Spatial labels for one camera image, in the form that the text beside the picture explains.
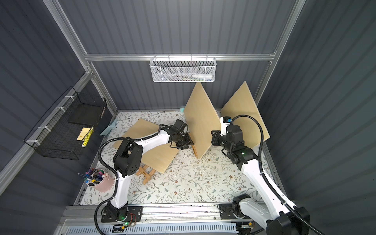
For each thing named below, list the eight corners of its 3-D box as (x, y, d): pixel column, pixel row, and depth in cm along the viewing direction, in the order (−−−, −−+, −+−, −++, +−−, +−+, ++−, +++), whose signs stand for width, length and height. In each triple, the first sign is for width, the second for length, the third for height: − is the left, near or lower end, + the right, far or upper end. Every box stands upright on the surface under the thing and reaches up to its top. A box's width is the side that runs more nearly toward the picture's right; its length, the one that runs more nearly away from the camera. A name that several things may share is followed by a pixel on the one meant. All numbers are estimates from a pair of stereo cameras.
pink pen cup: (95, 192, 83) (80, 184, 72) (101, 177, 88) (88, 167, 77) (112, 192, 83) (99, 184, 72) (116, 177, 88) (106, 167, 77)
